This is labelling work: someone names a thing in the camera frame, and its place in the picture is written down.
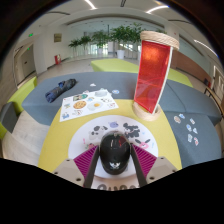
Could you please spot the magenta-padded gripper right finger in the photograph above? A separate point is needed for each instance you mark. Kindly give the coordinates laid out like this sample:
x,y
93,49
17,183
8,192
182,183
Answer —
x,y
145,161

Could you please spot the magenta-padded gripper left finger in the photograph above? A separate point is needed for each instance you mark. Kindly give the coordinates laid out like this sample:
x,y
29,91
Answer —
x,y
85,161

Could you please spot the black computer mouse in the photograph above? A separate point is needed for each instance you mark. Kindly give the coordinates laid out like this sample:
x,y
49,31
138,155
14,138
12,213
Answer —
x,y
115,151

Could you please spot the round white cartoon mouse pad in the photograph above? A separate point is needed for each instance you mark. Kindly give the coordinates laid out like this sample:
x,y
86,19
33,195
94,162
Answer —
x,y
100,128

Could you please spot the white sticker sheet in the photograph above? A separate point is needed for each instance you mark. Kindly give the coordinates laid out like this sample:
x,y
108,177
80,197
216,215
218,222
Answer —
x,y
87,105

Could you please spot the folded dark blue umbrella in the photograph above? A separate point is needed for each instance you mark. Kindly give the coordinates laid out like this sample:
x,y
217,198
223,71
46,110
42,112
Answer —
x,y
60,90

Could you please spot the grey cube ottoman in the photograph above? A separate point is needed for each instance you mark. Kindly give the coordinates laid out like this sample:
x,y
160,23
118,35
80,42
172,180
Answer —
x,y
7,116

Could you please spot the lime green sofa seat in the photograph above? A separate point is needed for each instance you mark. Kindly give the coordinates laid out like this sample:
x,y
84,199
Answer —
x,y
21,95

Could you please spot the lime green long bench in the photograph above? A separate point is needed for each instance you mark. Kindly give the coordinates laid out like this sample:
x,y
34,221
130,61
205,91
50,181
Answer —
x,y
115,65

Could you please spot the red fire extinguisher cabinet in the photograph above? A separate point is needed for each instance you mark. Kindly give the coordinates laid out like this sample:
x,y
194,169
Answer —
x,y
57,59

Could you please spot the row of potted plants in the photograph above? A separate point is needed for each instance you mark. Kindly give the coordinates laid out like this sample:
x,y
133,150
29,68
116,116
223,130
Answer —
x,y
121,35

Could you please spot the green exit sign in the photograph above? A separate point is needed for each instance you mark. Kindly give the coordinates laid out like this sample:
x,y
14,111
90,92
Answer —
x,y
30,34

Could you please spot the ceiling strip lights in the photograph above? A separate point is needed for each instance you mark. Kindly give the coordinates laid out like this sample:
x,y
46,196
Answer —
x,y
156,8

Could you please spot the gold wall plaque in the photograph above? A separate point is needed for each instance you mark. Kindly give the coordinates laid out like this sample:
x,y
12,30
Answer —
x,y
58,37

